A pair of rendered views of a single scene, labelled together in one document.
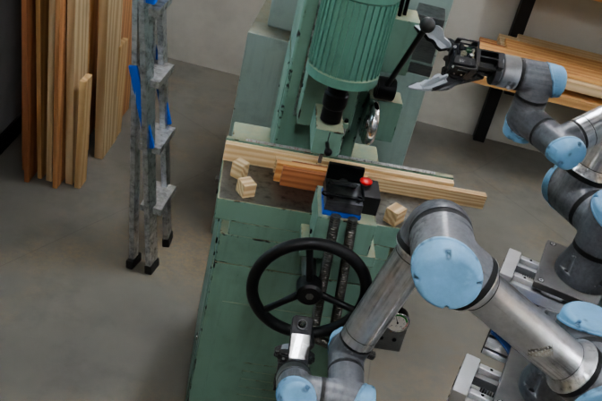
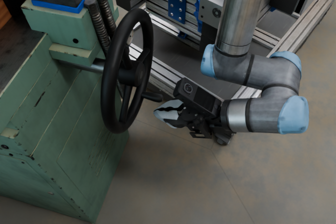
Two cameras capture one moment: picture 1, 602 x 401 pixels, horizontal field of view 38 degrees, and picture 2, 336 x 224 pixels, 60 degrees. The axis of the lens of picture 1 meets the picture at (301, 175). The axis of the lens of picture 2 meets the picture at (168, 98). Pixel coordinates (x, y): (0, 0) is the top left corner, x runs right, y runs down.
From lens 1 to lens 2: 1.56 m
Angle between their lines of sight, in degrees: 52
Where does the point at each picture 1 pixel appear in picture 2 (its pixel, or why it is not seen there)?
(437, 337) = not seen: hidden behind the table
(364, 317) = (253, 20)
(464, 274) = not seen: outside the picture
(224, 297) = (55, 158)
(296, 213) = (40, 46)
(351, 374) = (271, 62)
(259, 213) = (20, 84)
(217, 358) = (78, 180)
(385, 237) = not seen: outside the picture
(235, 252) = (35, 131)
